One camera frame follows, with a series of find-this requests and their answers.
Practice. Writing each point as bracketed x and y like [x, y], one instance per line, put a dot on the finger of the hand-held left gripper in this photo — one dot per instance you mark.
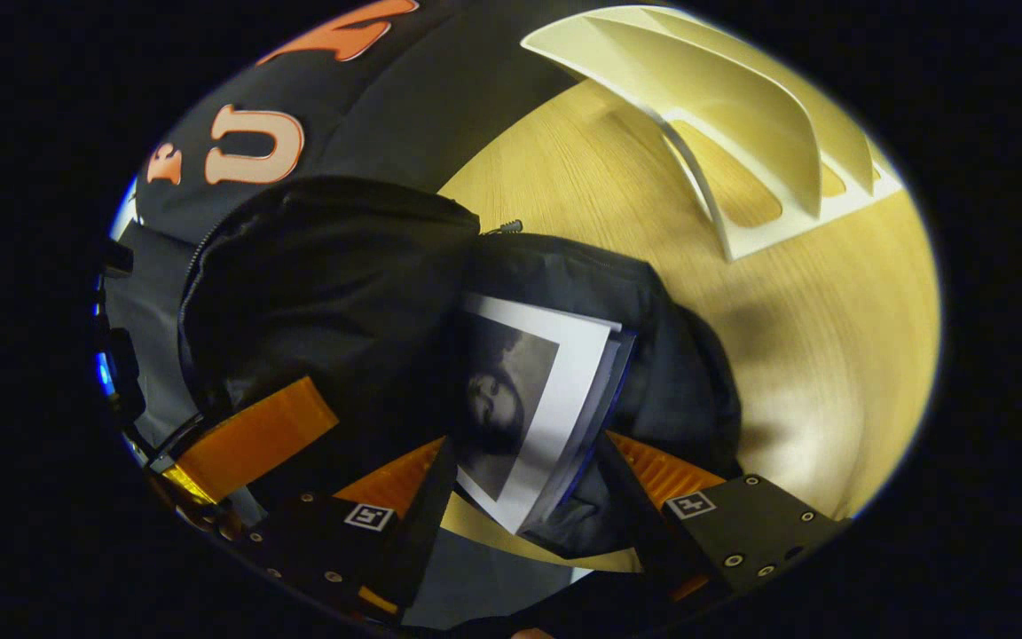
[184, 485]
[254, 439]

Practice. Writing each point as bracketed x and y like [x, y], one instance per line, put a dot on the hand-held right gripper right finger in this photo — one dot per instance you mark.
[653, 541]

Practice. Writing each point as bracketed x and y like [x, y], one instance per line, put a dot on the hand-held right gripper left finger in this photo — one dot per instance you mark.
[422, 524]

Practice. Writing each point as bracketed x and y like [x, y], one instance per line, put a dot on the blue cover book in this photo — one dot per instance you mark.
[613, 382]

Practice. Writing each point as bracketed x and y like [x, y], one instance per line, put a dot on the portrait cover book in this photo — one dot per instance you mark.
[555, 399]

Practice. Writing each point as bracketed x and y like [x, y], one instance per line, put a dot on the black schoolbag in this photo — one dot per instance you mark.
[334, 284]

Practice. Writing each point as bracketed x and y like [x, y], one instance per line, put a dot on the white bookshelf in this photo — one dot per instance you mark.
[742, 98]

